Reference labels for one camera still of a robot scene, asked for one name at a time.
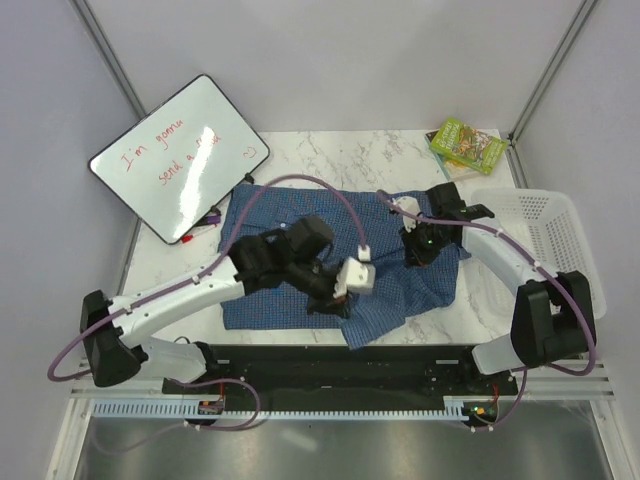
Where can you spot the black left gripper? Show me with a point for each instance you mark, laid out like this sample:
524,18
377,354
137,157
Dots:
329,304

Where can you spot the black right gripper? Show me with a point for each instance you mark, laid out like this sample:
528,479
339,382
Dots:
414,256

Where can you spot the blue checked long sleeve shirt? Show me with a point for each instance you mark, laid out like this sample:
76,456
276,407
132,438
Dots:
399,292

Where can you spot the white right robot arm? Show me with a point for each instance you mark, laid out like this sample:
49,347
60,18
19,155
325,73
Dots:
552,316

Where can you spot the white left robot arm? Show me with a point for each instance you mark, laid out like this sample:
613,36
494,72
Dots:
118,333

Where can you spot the green illustrated book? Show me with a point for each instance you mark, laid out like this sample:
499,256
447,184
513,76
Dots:
464,152

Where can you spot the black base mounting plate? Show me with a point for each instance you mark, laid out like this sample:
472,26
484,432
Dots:
310,378

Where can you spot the white perforated plastic basket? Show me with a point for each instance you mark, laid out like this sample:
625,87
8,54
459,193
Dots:
547,224

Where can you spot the red marker pen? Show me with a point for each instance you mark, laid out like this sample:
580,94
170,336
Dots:
197,233

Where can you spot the whiteboard with red writing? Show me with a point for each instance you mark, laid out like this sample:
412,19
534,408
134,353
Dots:
181,159

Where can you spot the white slotted cable duct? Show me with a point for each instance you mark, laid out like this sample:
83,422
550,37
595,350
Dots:
453,410

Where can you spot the aluminium frame rails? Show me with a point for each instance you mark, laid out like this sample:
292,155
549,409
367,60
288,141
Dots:
576,378

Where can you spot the right grey corner post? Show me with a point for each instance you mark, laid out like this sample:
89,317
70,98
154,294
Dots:
559,56

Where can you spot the grey corner post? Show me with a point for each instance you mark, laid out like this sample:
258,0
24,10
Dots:
108,54
559,56

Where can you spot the left grey corner post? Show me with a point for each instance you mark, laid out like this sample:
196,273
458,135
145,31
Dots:
108,54

